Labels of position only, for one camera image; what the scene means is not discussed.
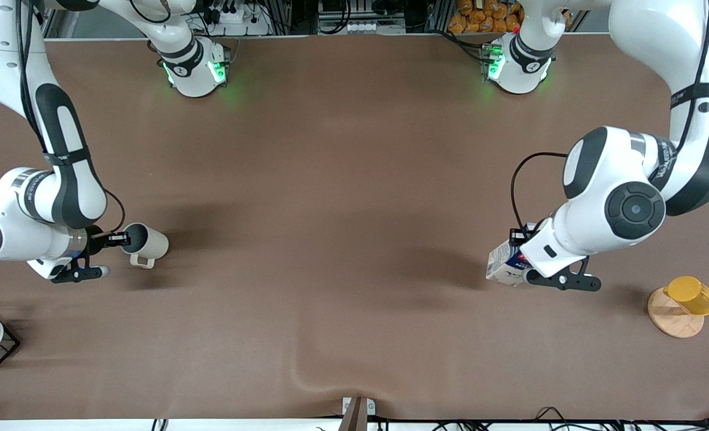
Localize yellow plastic cup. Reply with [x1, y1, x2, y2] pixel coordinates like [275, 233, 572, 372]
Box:
[664, 275, 709, 317]

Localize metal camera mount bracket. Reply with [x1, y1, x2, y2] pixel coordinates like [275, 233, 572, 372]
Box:
[337, 396, 377, 431]

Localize aluminium frame profile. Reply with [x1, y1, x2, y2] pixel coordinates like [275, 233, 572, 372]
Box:
[36, 5, 63, 40]

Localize beige mug with handle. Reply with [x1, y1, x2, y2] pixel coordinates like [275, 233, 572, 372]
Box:
[121, 223, 169, 269]

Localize white power strip with plugs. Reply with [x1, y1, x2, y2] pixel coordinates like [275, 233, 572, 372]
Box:
[206, 0, 272, 36]

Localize blue white milk carton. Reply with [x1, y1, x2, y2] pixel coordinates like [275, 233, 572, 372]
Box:
[486, 224, 539, 288]

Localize bag of orange buns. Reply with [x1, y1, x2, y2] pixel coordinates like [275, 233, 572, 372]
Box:
[448, 0, 525, 34]

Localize round wooden stand base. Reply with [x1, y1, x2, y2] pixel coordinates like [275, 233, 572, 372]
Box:
[647, 286, 705, 339]

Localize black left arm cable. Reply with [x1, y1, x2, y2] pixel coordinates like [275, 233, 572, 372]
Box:
[509, 0, 709, 235]

